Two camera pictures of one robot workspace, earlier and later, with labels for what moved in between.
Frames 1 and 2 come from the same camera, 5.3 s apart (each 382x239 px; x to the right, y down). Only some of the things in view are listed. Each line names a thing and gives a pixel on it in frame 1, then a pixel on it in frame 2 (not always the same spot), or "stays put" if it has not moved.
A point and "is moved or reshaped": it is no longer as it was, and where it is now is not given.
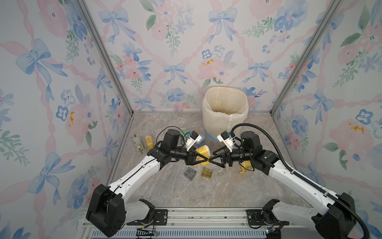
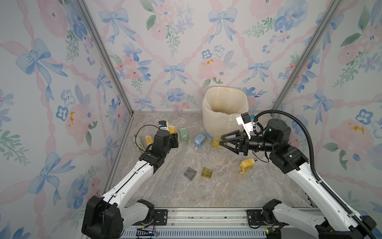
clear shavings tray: (190, 173) stays put
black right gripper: (228, 155) → (242, 145)
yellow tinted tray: (206, 173) stays put
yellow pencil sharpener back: (205, 151) is moved or reshaped
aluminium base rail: (211, 223) stays put
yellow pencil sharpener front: (149, 142) stays put
